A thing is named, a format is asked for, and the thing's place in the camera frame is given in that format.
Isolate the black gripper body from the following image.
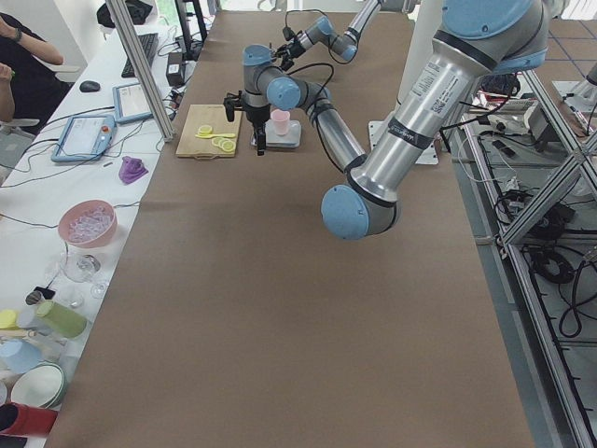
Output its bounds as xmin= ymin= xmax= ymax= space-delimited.
xmin=279 ymin=40 xmax=304 ymax=63
xmin=244 ymin=105 xmax=271 ymax=156

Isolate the pink plastic cup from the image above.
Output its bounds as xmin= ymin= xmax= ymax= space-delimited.
xmin=271 ymin=109 xmax=290 ymax=136

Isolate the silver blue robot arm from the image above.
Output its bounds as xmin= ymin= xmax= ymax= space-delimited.
xmin=273 ymin=1 xmax=384 ymax=70
xmin=224 ymin=1 xmax=558 ymax=240

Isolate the silver digital kitchen scale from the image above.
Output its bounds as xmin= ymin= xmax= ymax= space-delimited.
xmin=265 ymin=119 xmax=302 ymax=148

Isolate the green plastic cup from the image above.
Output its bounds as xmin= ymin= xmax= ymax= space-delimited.
xmin=35 ymin=301 xmax=87 ymax=339

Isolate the yellow lid cup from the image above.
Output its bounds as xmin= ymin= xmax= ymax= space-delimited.
xmin=0 ymin=309 xmax=20 ymax=330

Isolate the light blue cup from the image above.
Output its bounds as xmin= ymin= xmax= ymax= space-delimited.
xmin=1 ymin=339 xmax=43 ymax=373

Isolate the red cup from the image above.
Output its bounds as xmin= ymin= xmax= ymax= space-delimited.
xmin=1 ymin=402 xmax=59 ymax=437

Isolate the yellow plastic knife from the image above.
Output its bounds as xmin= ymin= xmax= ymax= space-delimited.
xmin=195 ymin=133 xmax=236 ymax=139

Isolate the lemon slice near knife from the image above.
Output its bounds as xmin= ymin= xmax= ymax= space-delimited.
xmin=211 ymin=137 xmax=228 ymax=147

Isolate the lemon slice far end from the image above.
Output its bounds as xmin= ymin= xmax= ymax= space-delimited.
xmin=197 ymin=124 xmax=214 ymax=136

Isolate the bamboo cutting board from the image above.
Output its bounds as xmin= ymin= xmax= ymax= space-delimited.
xmin=175 ymin=105 xmax=242 ymax=160

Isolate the black power strip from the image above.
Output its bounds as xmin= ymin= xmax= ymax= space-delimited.
xmin=168 ymin=90 xmax=184 ymax=110

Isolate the blue teach pendant far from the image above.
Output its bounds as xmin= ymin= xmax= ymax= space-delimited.
xmin=112 ymin=83 xmax=153 ymax=124

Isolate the blue teach pendant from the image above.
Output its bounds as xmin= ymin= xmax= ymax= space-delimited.
xmin=50 ymin=115 xmax=116 ymax=163
xmin=112 ymin=83 xmax=153 ymax=124

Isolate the black keyboard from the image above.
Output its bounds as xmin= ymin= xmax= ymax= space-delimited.
xmin=120 ymin=33 xmax=160 ymax=78

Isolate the purple cloth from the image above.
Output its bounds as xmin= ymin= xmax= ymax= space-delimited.
xmin=118 ymin=156 xmax=148 ymax=185

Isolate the black computer mouse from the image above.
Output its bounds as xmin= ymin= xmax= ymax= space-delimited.
xmin=79 ymin=80 xmax=101 ymax=93

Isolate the blue teach pendant near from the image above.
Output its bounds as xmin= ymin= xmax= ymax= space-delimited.
xmin=50 ymin=115 xmax=116 ymax=163

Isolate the pink bowl with ice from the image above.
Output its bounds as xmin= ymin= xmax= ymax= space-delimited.
xmin=58 ymin=200 xmax=118 ymax=248

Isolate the person in black shirt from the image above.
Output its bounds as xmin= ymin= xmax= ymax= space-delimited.
xmin=1 ymin=13 xmax=71 ymax=133

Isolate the clear wine glass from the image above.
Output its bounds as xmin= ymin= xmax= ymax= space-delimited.
xmin=62 ymin=254 xmax=101 ymax=283

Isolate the white green bowl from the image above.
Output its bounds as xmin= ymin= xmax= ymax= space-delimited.
xmin=10 ymin=363 xmax=66 ymax=409

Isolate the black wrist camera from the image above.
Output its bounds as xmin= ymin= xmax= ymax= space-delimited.
xmin=283 ymin=27 xmax=295 ymax=41

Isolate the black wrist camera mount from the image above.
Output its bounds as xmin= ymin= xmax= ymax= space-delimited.
xmin=223 ymin=91 xmax=244 ymax=122

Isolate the lemon slice near handle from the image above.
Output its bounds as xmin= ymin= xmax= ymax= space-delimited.
xmin=219 ymin=140 xmax=236 ymax=153

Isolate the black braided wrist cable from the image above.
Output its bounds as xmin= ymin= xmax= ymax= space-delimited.
xmin=279 ymin=63 xmax=337 ymax=122

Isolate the aluminium frame post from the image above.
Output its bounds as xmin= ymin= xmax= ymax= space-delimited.
xmin=105 ymin=0 xmax=174 ymax=143

